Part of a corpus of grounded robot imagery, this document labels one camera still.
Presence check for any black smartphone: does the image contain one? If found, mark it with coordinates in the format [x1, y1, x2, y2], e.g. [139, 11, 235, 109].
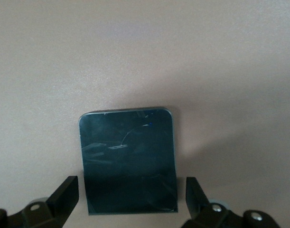
[78, 106, 178, 216]

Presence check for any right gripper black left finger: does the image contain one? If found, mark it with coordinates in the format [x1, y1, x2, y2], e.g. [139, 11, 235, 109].
[0, 176, 79, 228]

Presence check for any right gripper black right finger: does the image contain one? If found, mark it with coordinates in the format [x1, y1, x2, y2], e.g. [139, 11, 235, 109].
[180, 177, 281, 228]

